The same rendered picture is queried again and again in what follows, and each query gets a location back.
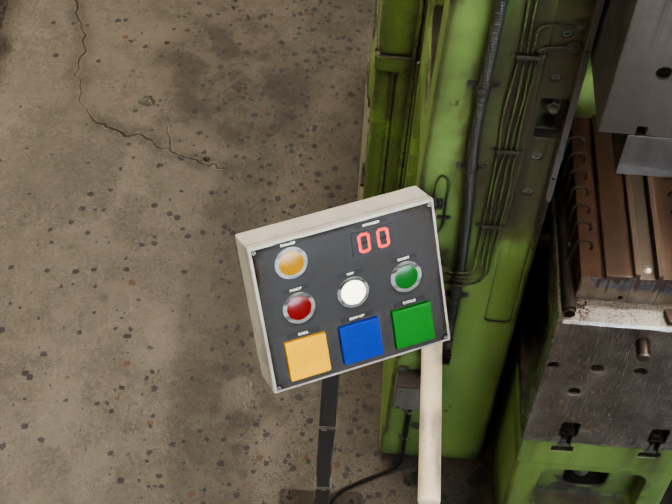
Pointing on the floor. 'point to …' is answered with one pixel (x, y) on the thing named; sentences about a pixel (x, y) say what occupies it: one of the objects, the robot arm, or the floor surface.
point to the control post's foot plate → (313, 497)
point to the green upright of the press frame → (440, 70)
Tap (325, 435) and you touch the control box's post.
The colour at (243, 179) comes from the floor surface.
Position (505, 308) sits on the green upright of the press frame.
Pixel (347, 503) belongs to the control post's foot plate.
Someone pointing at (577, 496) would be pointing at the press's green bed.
